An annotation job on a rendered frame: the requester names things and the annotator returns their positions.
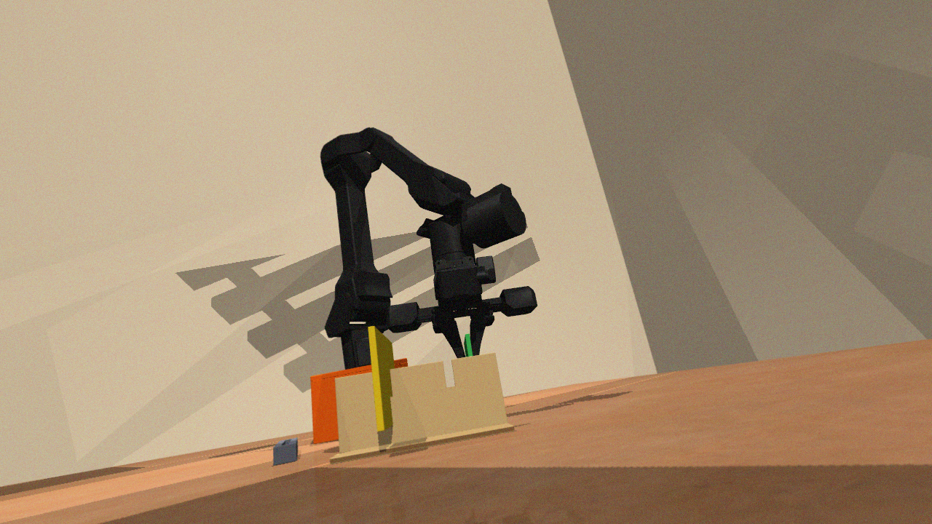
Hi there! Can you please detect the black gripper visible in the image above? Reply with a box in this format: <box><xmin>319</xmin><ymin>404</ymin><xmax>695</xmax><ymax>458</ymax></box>
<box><xmin>386</xmin><ymin>252</ymin><xmax>537</xmax><ymax>359</ymax></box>

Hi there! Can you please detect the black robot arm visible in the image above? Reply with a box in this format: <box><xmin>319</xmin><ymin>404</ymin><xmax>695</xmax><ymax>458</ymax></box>
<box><xmin>320</xmin><ymin>127</ymin><xmax>526</xmax><ymax>370</ymax></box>

